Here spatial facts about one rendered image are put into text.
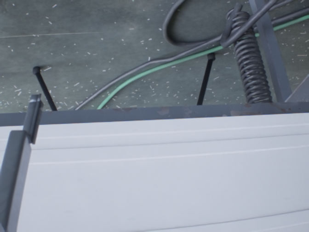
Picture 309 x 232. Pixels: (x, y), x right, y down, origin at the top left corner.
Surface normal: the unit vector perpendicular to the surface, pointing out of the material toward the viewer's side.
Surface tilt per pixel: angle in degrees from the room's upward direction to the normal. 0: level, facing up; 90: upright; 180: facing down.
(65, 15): 0
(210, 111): 90
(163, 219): 90
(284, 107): 90
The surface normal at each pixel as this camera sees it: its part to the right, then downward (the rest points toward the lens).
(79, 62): 0.13, 0.91
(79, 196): 0.18, -0.42
